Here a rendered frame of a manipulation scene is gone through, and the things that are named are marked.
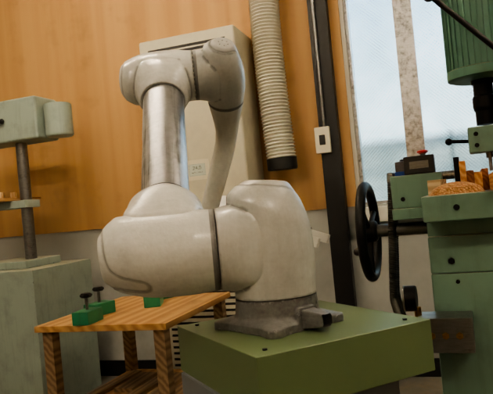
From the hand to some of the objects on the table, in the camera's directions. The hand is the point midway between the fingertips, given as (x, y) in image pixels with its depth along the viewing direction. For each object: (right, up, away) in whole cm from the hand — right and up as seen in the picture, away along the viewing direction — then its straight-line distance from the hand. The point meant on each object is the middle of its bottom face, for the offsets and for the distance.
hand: (321, 240), depth 184 cm
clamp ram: (+32, +15, -24) cm, 43 cm away
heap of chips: (+26, +15, -48) cm, 56 cm away
